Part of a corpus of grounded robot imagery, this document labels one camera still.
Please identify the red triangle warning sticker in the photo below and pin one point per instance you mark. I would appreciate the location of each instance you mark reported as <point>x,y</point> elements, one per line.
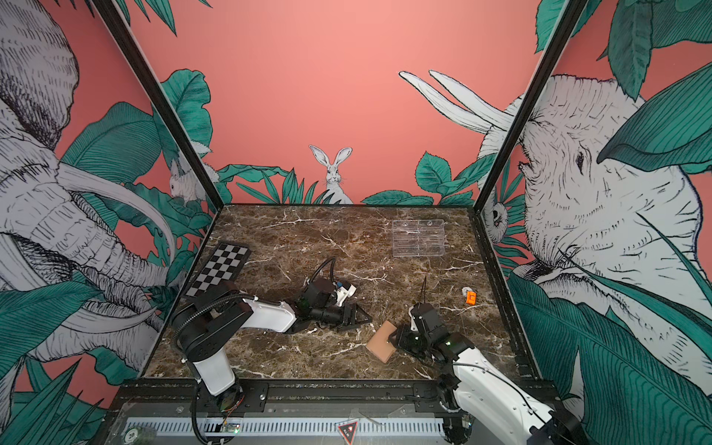
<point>348,431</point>

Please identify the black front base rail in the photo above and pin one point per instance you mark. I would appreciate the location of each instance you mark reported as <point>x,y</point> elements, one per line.
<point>262,394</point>

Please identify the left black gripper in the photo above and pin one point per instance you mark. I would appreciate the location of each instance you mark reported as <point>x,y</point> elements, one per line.
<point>354,323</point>

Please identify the black frame post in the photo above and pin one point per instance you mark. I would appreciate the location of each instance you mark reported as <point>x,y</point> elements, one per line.
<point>121,34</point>
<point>565,26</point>

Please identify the white perforated vent strip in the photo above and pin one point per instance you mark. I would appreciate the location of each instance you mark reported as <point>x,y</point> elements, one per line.
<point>291,426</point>

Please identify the right black frame post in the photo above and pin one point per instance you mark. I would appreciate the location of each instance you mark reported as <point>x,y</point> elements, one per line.
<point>565,26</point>

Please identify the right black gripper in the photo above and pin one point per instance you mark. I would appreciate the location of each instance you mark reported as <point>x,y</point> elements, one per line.
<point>402,339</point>

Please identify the left black frame post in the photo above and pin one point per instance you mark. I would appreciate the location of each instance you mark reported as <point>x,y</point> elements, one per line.
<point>121,34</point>

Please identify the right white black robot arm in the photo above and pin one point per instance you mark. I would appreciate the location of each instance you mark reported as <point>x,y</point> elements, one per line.
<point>470,383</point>

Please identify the small orange toy car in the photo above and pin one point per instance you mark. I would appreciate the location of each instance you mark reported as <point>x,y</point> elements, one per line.
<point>471,297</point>

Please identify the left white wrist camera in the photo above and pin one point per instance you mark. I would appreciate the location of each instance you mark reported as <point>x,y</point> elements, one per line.
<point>343,291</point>

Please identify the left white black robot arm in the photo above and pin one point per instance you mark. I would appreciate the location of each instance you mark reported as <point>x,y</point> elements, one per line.
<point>203,326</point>

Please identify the clear plastic organizer box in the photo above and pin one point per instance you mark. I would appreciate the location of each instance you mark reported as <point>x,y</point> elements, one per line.
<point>418,238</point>

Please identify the black white checkerboard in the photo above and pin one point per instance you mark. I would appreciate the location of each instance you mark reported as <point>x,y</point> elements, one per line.
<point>224,264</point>

